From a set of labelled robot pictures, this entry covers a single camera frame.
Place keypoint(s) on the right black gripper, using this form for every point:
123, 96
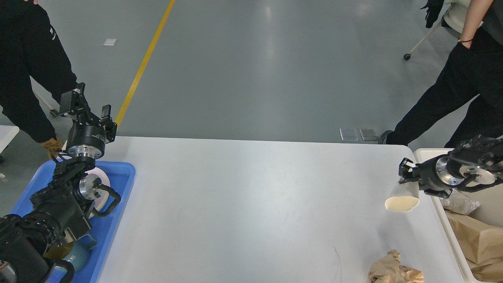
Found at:
434, 176

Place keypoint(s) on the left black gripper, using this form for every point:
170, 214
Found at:
84, 139

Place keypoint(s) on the paper cup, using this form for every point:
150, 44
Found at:
403, 197

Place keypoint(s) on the aluminium foil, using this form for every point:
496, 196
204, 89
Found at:
459, 203

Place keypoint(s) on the pink plate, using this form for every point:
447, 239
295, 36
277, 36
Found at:
101, 201

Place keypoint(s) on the brown paper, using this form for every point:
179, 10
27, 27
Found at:
388, 269

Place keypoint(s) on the dark green mug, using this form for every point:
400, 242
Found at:
77, 252

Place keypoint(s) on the large brown paper bag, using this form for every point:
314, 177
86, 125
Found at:
488, 272

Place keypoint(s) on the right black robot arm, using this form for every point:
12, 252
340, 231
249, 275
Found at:
473, 165

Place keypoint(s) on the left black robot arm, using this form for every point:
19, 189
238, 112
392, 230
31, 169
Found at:
62, 209

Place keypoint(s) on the white plastic bin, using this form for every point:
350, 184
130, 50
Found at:
490, 212

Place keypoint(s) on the blue plastic tray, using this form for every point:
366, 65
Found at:
121, 176

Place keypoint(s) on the white side table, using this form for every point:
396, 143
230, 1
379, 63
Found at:
7, 134

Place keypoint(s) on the person in black left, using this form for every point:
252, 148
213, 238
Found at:
31, 49

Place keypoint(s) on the person in black walking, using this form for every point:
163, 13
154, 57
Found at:
472, 74

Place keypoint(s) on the white office chair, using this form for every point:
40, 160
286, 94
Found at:
442, 13

